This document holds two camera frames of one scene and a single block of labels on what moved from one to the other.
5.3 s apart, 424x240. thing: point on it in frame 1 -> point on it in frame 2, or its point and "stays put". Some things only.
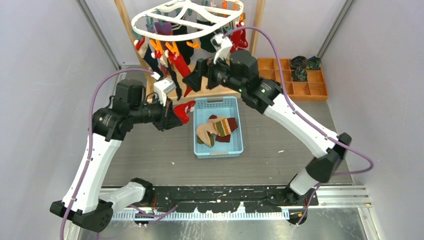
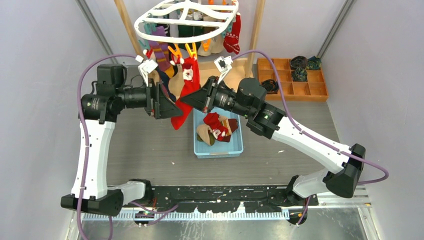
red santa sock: x=180 y=111 -> x=212 y=119
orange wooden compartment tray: x=314 y=89 stays put
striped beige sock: x=225 y=138 -> x=230 y=124
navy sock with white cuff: x=164 y=61 -> x=171 y=96
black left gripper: x=168 y=118 -> x=164 y=108
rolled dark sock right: x=314 y=63 stays put
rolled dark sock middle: x=299 y=74 stays put
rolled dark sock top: x=298 y=61 stays put
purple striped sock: x=166 y=29 -> x=161 y=49
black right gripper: x=194 y=80 -> x=203 y=99
